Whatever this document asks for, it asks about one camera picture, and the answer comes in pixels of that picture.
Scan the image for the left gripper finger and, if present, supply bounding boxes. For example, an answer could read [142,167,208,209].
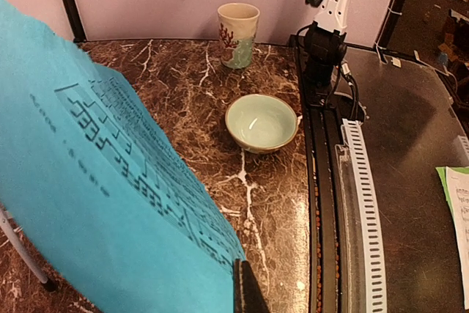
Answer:
[233,259,270,313]

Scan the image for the blue sheet music page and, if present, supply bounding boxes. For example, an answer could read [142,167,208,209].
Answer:
[1,1,244,312]

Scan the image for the light blue music stand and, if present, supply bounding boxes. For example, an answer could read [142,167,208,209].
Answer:
[1,206,57,292]

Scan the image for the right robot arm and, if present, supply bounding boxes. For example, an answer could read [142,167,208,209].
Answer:
[302,0,351,106]

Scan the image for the pale green ceramic bowl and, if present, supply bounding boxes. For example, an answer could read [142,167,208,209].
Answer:
[224,94,298,154]

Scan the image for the green white paper sheets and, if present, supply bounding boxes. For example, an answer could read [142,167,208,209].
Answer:
[436,166,468,311]

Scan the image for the beige green ceramic mug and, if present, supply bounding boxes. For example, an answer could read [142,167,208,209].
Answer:
[217,3,260,69]

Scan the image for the white slotted cable duct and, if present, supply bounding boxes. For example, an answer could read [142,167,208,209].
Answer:
[336,119,388,312]

